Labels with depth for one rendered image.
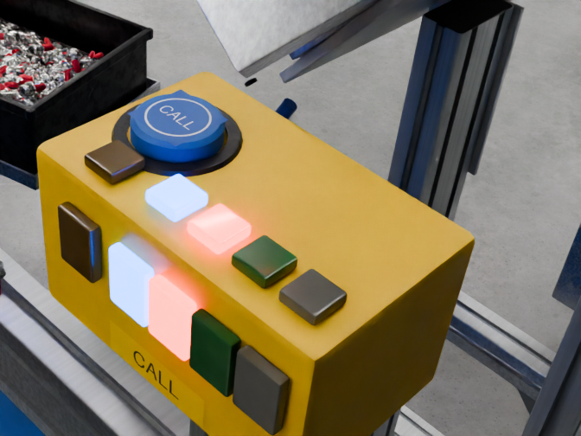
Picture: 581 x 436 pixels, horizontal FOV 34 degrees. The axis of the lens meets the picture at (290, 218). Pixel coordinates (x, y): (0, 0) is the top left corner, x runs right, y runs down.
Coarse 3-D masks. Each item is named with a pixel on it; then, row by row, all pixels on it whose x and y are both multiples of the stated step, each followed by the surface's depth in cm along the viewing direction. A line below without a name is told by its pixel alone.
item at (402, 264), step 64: (128, 128) 40; (256, 128) 41; (64, 192) 39; (128, 192) 37; (256, 192) 38; (320, 192) 38; (384, 192) 39; (192, 256) 35; (320, 256) 35; (384, 256) 36; (448, 256) 36; (128, 320) 40; (256, 320) 33; (384, 320) 34; (448, 320) 40; (192, 384) 38; (320, 384) 33; (384, 384) 38
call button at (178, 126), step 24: (168, 96) 41; (192, 96) 41; (144, 120) 39; (168, 120) 39; (192, 120) 39; (216, 120) 40; (144, 144) 39; (168, 144) 38; (192, 144) 38; (216, 144) 39
